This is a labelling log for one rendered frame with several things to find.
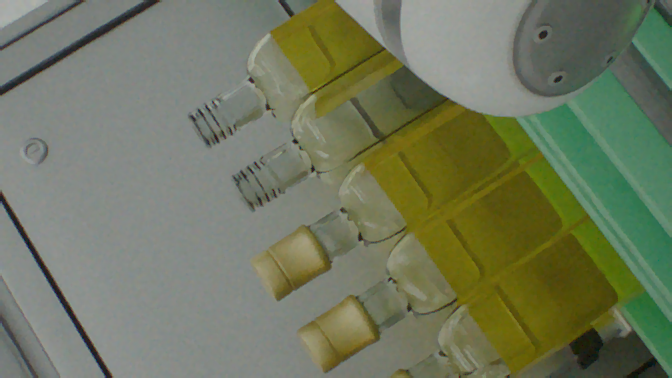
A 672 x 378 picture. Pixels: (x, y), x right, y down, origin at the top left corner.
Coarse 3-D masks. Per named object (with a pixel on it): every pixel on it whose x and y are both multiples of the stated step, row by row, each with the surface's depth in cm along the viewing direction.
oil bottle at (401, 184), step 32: (416, 128) 89; (448, 128) 89; (480, 128) 89; (512, 128) 88; (384, 160) 88; (416, 160) 88; (448, 160) 88; (480, 160) 88; (512, 160) 89; (352, 192) 88; (384, 192) 87; (416, 192) 87; (448, 192) 87; (352, 224) 88; (384, 224) 87; (416, 224) 88
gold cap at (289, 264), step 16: (288, 240) 88; (304, 240) 88; (256, 256) 88; (272, 256) 87; (288, 256) 87; (304, 256) 87; (320, 256) 87; (256, 272) 88; (272, 272) 87; (288, 272) 87; (304, 272) 87; (320, 272) 88; (272, 288) 87; (288, 288) 88
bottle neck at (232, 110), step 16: (224, 96) 92; (240, 96) 92; (256, 96) 92; (192, 112) 92; (208, 112) 92; (224, 112) 92; (240, 112) 92; (256, 112) 92; (208, 128) 91; (224, 128) 92; (240, 128) 92; (208, 144) 92
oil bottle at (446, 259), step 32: (544, 160) 88; (480, 192) 87; (512, 192) 87; (544, 192) 87; (448, 224) 87; (480, 224) 86; (512, 224) 86; (544, 224) 86; (576, 224) 88; (416, 256) 86; (448, 256) 86; (480, 256) 86; (512, 256) 86; (416, 288) 86; (448, 288) 85; (480, 288) 87
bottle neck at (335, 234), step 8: (336, 208) 89; (328, 216) 89; (336, 216) 88; (312, 224) 89; (320, 224) 88; (328, 224) 88; (336, 224) 88; (344, 224) 88; (312, 232) 88; (320, 232) 88; (328, 232) 88; (336, 232) 88; (344, 232) 88; (352, 232) 88; (320, 240) 88; (328, 240) 88; (336, 240) 88; (344, 240) 88; (352, 240) 88; (328, 248) 88; (336, 248) 88; (344, 248) 88; (352, 248) 89; (328, 256) 88; (336, 256) 89
